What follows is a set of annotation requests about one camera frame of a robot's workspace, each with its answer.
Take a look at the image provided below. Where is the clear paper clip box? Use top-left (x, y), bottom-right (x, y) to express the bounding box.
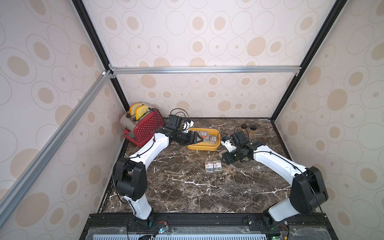
top-left (205, 161), bottom-right (215, 173)
top-left (213, 161), bottom-right (223, 173)

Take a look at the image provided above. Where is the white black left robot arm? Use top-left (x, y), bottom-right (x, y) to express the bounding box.
top-left (112, 127), bottom-right (204, 225)

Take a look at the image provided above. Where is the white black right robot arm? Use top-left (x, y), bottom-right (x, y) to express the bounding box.
top-left (221, 140), bottom-right (329, 229)

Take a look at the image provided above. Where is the yellow plastic storage tray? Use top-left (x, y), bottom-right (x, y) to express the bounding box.
top-left (187, 128), bottom-right (221, 151)

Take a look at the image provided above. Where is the red polka dot toaster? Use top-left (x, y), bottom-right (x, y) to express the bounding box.
top-left (120, 103), bottom-right (165, 147)

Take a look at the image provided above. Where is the yellow toast slice right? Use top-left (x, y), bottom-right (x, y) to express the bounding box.
top-left (135, 105), bottom-right (149, 121)

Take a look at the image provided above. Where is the yellow toast slice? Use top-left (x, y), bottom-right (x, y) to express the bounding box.
top-left (135, 105), bottom-right (149, 121)
top-left (130, 103), bottom-right (143, 117)

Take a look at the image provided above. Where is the yellow toast slice left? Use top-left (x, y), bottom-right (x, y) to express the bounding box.
top-left (130, 103), bottom-right (143, 117)

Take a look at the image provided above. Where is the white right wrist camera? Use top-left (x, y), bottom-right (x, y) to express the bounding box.
top-left (221, 131), bottom-right (250, 153)

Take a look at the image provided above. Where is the horizontal aluminium frame bar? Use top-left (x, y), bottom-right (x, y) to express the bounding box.
top-left (105, 66), bottom-right (301, 75)

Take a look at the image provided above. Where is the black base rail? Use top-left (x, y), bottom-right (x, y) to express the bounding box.
top-left (80, 213), bottom-right (338, 240)

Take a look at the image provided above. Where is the diagonal aluminium frame bar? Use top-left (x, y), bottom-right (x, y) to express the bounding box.
top-left (1, 70), bottom-right (113, 228)

